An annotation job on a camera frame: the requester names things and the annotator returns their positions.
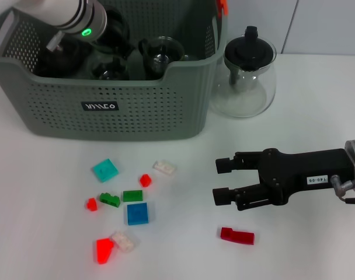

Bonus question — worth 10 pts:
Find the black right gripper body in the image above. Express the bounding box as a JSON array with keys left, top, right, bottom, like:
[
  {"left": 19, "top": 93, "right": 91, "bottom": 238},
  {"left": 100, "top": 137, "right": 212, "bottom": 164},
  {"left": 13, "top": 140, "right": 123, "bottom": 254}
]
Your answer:
[{"left": 260, "top": 148, "right": 355, "bottom": 207}]

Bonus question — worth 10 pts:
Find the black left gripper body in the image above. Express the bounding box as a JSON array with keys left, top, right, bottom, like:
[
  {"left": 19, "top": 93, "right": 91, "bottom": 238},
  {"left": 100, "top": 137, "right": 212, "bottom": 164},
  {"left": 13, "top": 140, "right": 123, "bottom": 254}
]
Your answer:
[{"left": 89, "top": 36, "right": 131, "bottom": 64}]

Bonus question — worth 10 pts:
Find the grey perforated storage bin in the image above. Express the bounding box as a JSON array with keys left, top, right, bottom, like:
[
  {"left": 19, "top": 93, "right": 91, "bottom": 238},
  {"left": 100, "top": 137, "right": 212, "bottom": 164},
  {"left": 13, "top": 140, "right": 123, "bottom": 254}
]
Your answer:
[{"left": 0, "top": 0, "right": 228, "bottom": 143}]

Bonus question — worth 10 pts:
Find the long dark red brick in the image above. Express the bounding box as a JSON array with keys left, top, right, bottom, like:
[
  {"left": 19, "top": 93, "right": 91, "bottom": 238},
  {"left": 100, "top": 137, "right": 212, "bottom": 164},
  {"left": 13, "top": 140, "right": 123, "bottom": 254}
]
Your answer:
[{"left": 219, "top": 226, "right": 256, "bottom": 245}]

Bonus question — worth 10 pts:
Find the black ceramic teapot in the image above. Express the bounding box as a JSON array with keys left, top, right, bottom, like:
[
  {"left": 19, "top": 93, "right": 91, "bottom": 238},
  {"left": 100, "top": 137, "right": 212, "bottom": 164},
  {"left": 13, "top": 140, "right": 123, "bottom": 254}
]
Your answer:
[{"left": 34, "top": 37, "right": 92, "bottom": 78}]

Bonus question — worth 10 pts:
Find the blue square toy brick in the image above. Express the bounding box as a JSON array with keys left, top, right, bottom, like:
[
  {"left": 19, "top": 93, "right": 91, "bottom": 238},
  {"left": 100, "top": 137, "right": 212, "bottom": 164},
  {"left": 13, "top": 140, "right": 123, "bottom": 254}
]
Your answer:
[{"left": 126, "top": 202, "right": 151, "bottom": 226}]

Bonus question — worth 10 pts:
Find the flat green two-stud brick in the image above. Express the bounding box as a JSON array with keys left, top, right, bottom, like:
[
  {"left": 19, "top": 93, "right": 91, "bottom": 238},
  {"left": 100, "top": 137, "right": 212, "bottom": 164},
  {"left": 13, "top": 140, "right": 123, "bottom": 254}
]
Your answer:
[{"left": 123, "top": 189, "right": 144, "bottom": 202}]

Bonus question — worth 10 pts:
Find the translucent white square brick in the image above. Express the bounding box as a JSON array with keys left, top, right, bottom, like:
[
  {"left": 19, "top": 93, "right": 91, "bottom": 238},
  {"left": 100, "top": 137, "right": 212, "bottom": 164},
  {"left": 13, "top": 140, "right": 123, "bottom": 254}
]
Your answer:
[{"left": 110, "top": 230, "right": 137, "bottom": 253}]

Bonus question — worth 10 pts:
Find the thick green toy brick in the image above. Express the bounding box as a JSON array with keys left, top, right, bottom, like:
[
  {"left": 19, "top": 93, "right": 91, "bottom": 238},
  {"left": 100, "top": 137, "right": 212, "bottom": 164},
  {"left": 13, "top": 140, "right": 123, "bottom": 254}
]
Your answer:
[{"left": 99, "top": 192, "right": 121, "bottom": 208}]

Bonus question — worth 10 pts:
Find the glass teapot with black lid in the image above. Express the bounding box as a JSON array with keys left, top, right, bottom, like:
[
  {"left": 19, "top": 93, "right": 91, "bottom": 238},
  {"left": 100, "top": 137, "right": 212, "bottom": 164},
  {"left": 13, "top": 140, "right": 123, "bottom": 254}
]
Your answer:
[{"left": 210, "top": 26, "right": 277, "bottom": 119}]

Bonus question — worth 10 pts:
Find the teal square toy brick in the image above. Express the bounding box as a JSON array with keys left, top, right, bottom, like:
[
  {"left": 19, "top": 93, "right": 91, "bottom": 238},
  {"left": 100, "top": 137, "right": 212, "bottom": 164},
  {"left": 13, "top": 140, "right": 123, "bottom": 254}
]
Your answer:
[{"left": 92, "top": 158, "right": 120, "bottom": 184}]

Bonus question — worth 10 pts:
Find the orange-red wedge toy brick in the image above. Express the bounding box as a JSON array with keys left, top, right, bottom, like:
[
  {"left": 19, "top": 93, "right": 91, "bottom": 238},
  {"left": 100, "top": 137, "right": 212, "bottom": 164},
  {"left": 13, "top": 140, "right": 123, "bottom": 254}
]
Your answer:
[{"left": 96, "top": 237, "right": 116, "bottom": 265}]

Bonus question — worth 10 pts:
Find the left gripper connector cable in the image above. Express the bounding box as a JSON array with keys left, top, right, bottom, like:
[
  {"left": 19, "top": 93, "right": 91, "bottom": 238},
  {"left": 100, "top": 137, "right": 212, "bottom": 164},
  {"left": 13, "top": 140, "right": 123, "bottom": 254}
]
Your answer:
[{"left": 45, "top": 30, "right": 66, "bottom": 53}]

